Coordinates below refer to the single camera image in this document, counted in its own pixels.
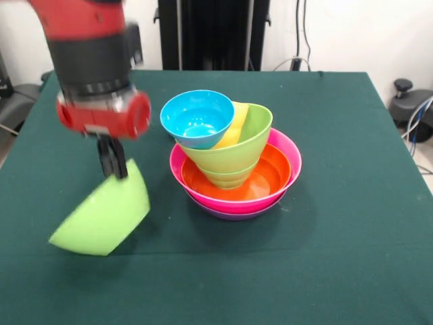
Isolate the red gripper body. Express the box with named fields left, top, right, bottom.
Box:
left=55, top=90, right=152, bottom=142

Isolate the dark green tablecloth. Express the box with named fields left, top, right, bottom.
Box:
left=0, top=69, right=433, bottom=325

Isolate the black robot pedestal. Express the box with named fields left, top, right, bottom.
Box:
left=154, top=0, right=271, bottom=72

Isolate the yellow cup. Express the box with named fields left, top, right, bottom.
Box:
left=212, top=100, right=250, bottom=150

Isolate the pink bowl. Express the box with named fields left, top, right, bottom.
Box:
left=169, top=127, right=303, bottom=215

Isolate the orange bowl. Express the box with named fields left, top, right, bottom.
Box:
left=181, top=142, right=292, bottom=200

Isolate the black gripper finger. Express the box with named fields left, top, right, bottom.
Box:
left=110, top=137, right=129, bottom=180
left=96, top=135, right=114, bottom=179

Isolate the small blue bowl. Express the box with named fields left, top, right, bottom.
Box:
left=160, top=89, right=235, bottom=150

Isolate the large green bowl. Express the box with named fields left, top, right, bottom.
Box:
left=48, top=158, right=152, bottom=257

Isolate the black chair with round knob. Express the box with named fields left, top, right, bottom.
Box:
left=388, top=78, right=433, bottom=143

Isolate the black office chair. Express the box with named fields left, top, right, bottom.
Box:
left=0, top=50, right=55, bottom=136

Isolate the medium green bowl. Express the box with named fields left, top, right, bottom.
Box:
left=177, top=103, right=273, bottom=174

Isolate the purple bowl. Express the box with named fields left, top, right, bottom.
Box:
left=199, top=198, right=285, bottom=221

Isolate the small ribbed green bowl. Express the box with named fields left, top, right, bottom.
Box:
left=198, top=161, right=258, bottom=190

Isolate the blue and white cable bundle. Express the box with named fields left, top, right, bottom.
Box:
left=401, top=96, right=433, bottom=143

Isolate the black wall cable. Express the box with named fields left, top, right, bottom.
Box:
left=296, top=0, right=312, bottom=71

